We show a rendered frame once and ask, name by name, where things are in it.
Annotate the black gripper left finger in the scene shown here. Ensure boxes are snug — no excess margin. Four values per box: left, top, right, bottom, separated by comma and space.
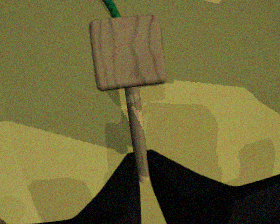
34, 152, 141, 224

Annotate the brown wooden block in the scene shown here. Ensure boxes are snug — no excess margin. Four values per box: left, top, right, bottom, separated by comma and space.
89, 14, 167, 91

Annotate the green string with thin wooden stick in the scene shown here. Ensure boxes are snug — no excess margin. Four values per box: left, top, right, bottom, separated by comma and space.
102, 0, 150, 183

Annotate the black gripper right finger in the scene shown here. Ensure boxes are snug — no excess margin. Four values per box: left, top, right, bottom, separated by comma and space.
146, 148, 280, 224

